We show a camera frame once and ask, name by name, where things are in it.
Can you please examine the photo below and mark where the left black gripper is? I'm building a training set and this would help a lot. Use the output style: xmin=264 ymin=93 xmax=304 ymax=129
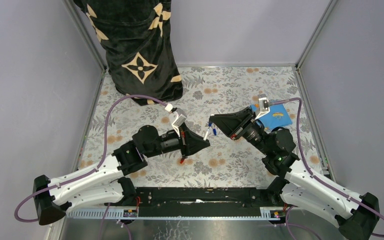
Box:
xmin=144 ymin=122 xmax=211 ymax=160

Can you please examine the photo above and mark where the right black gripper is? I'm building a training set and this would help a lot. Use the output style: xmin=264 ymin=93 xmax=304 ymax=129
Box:
xmin=209 ymin=106 xmax=272 ymax=155

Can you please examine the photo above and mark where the white pen red tip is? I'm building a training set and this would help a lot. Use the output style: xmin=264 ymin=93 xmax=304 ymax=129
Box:
xmin=203 ymin=129 xmax=210 ymax=141

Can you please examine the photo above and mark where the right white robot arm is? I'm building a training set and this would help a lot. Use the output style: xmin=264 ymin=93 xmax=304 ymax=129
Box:
xmin=209 ymin=107 xmax=379 ymax=240

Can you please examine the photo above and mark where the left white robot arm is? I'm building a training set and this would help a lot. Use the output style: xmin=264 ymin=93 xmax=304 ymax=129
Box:
xmin=33 ymin=123 xmax=210 ymax=226

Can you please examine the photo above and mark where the blue folded cloth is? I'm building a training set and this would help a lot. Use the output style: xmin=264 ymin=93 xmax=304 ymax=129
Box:
xmin=257 ymin=104 xmax=293 ymax=131

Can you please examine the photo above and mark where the floral table mat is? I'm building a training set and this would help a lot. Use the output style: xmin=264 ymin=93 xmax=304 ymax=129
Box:
xmin=78 ymin=66 xmax=323 ymax=188

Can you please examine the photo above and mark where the black gold patterned robe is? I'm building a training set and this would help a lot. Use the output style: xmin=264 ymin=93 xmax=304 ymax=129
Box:
xmin=74 ymin=0 xmax=184 ymax=106

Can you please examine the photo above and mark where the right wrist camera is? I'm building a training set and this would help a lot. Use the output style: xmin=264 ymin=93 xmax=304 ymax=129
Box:
xmin=255 ymin=93 xmax=270 ymax=120

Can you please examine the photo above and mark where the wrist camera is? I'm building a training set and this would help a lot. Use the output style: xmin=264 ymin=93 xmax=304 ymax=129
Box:
xmin=255 ymin=93 xmax=270 ymax=120
xmin=164 ymin=103 xmax=187 ymax=137

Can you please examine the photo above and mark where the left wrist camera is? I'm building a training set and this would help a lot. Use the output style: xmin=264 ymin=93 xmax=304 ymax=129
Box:
xmin=164 ymin=103 xmax=187 ymax=137

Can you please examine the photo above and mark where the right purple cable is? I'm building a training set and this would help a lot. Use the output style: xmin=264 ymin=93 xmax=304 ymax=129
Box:
xmin=269 ymin=97 xmax=384 ymax=238

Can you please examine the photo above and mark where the purple cable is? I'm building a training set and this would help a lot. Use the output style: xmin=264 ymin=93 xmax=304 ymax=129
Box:
xmin=269 ymin=97 xmax=384 ymax=238
xmin=14 ymin=94 xmax=173 ymax=223

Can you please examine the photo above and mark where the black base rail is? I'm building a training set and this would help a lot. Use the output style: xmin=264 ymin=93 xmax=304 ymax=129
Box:
xmin=117 ymin=187 xmax=285 ymax=210

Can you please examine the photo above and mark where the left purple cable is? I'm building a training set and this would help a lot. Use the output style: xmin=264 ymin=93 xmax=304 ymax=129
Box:
xmin=14 ymin=94 xmax=173 ymax=223

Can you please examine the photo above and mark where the slotted cable duct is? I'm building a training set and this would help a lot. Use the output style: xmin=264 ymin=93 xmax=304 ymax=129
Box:
xmin=66 ymin=204 xmax=284 ymax=221

